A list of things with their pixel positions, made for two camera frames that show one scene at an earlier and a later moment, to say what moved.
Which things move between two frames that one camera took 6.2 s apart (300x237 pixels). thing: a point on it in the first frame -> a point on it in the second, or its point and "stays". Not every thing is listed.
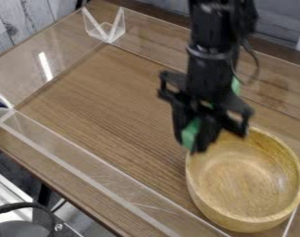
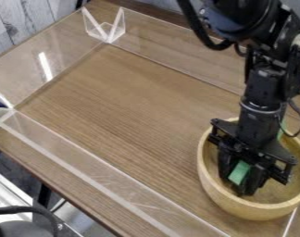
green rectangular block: [190, 132] -> [239, 172]
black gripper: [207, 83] -> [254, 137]
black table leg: [44, 196] stays
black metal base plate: [62, 229] stays
